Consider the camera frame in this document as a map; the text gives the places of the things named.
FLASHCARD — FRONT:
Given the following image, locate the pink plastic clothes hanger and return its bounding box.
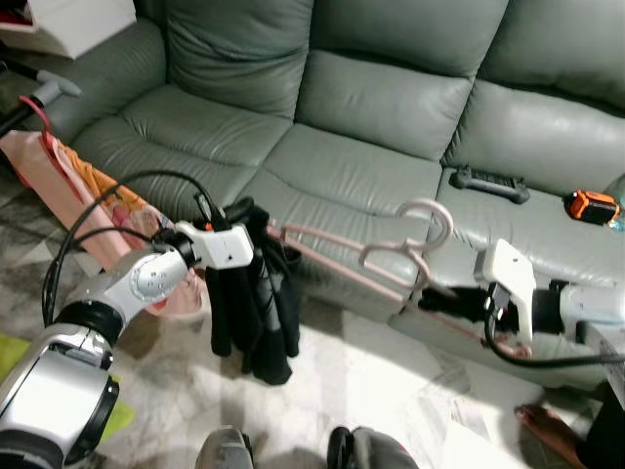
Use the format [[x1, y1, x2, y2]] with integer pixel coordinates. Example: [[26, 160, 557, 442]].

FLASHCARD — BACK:
[[266, 198, 536, 360]]

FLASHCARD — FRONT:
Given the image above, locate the black garment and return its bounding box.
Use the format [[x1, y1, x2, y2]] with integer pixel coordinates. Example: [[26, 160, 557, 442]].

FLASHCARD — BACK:
[[205, 200, 302, 385]]

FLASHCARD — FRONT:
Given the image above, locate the red clothes hanger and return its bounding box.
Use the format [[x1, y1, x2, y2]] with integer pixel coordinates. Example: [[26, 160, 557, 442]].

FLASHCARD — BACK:
[[18, 95, 58, 140]]

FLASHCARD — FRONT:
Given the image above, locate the black handheld controller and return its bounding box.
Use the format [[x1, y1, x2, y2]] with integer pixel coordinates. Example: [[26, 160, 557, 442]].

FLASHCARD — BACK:
[[449, 164, 531, 204]]

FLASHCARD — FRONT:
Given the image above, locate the barefoot person in black trousers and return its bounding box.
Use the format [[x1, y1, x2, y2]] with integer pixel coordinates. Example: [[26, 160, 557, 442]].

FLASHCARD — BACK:
[[516, 386, 625, 469]]

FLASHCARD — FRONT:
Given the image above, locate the orange and black device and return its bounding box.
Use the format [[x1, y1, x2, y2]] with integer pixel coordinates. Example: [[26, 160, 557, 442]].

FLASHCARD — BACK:
[[563, 190, 622, 227]]

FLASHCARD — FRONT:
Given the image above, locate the grey green leather sofa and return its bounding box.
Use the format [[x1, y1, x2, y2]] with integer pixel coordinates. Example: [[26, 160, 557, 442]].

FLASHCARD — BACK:
[[20, 0, 625, 392]]

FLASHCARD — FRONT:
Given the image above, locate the grey right robot leg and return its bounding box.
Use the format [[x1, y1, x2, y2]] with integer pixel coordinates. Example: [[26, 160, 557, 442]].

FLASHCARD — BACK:
[[327, 425, 421, 469]]

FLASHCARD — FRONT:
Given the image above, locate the grey robot leg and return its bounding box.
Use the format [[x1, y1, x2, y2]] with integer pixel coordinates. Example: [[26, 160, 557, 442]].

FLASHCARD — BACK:
[[195, 427, 255, 469], [327, 425, 421, 469]]

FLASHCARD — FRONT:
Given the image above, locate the pink patterned garment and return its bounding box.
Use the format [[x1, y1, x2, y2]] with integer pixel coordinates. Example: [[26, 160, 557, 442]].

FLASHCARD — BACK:
[[0, 132, 211, 319]]

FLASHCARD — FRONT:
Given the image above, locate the clear plastic bottle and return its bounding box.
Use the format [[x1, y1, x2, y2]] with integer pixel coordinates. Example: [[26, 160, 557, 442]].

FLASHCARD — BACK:
[[607, 176, 625, 231]]

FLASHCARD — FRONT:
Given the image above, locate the grey left robot leg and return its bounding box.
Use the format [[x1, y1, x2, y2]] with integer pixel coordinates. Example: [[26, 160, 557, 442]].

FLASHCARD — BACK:
[[195, 427, 255, 469]]

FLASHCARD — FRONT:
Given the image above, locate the white box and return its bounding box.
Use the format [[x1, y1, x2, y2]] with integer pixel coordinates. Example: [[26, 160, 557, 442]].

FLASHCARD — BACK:
[[0, 0, 138, 60]]

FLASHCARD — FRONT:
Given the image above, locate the lime green garment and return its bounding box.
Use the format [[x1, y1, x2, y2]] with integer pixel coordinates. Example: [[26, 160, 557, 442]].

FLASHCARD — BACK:
[[0, 332, 138, 443]]

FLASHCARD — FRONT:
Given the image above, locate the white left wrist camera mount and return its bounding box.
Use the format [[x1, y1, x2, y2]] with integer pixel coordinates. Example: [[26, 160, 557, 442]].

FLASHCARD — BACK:
[[176, 223, 255, 270]]

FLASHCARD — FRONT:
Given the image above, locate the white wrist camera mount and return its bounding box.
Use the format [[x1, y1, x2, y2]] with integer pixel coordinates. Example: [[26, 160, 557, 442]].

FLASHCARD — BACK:
[[176, 223, 255, 270], [476, 239, 538, 338]]

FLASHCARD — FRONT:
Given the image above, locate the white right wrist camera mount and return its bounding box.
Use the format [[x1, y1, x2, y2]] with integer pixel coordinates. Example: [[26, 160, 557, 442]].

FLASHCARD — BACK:
[[476, 239, 538, 338]]

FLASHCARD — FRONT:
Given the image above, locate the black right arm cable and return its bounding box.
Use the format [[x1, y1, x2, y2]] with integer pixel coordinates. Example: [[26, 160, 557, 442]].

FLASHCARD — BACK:
[[483, 308, 625, 370]]

